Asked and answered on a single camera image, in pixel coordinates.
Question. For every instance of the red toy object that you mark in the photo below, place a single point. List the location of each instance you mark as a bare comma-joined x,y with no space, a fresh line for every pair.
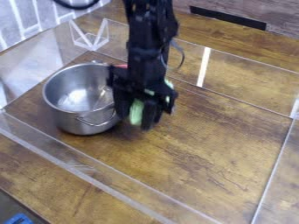
122,66

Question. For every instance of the green bitter gourd toy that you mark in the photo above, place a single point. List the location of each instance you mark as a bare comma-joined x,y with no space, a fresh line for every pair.
138,106

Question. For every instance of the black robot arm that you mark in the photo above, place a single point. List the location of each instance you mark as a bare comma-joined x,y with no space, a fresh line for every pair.
153,25

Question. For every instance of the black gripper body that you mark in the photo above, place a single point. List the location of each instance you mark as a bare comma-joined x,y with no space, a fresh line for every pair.
145,74

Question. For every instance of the silver metal pot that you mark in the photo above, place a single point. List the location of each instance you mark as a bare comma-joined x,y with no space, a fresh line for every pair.
81,99

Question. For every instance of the blue object at corner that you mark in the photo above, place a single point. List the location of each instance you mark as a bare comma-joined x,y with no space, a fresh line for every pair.
21,218

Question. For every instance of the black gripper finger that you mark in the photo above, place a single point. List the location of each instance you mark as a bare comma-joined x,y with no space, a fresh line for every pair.
124,101
153,113

